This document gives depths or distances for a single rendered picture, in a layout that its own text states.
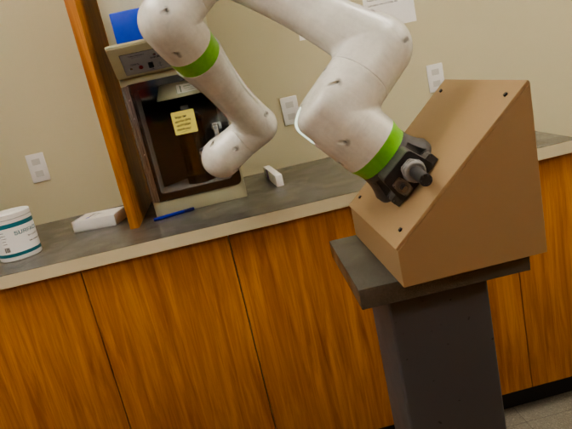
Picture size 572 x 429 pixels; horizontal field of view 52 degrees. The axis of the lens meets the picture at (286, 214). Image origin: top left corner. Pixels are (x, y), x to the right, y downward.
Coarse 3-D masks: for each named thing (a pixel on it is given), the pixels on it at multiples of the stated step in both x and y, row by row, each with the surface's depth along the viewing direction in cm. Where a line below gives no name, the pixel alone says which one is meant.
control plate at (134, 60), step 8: (120, 56) 178; (128, 56) 179; (136, 56) 180; (144, 56) 180; (152, 56) 181; (160, 56) 182; (128, 64) 181; (136, 64) 182; (144, 64) 183; (160, 64) 184; (168, 64) 185; (128, 72) 184; (136, 72) 185
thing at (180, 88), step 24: (144, 96) 189; (168, 96) 190; (192, 96) 191; (144, 120) 191; (168, 120) 192; (216, 120) 194; (144, 144) 193; (168, 144) 194; (192, 144) 195; (168, 168) 196; (192, 168) 197; (168, 192) 197; (192, 192) 198
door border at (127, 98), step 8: (128, 88) 188; (128, 96) 189; (128, 104) 189; (128, 112) 190; (136, 120) 191; (136, 128) 191; (136, 136) 192; (136, 144) 192; (144, 152) 193; (144, 160) 194; (152, 176) 196; (152, 184) 196; (152, 192) 197
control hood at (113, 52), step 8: (136, 40) 176; (144, 40) 176; (112, 48) 175; (120, 48) 176; (128, 48) 176; (136, 48) 177; (144, 48) 178; (112, 56) 178; (112, 64) 180; (120, 64) 181; (120, 72) 184; (144, 72) 186; (152, 72) 187
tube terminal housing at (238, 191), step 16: (112, 0) 183; (128, 0) 183; (112, 32) 185; (128, 80) 189; (144, 80) 189; (208, 192) 200; (224, 192) 201; (240, 192) 202; (160, 208) 199; (176, 208) 200
